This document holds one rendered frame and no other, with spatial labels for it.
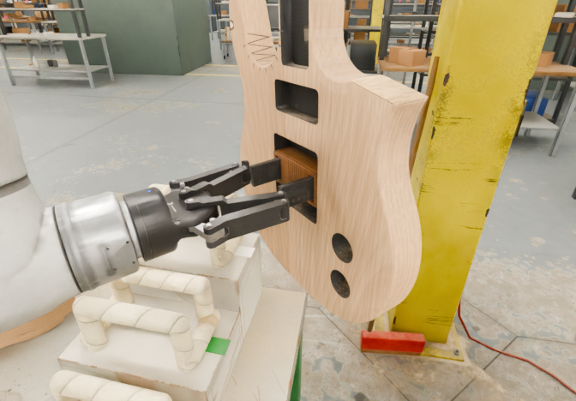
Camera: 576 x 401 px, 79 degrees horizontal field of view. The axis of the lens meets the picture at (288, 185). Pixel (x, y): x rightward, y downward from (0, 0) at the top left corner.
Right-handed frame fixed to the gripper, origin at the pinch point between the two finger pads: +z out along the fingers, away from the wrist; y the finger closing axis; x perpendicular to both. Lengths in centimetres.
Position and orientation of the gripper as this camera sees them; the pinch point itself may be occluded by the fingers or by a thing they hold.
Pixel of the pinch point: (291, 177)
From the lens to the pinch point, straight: 46.5
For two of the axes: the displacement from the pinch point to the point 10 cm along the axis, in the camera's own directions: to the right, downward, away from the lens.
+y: 5.4, 3.7, -7.6
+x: -0.4, -8.9, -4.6
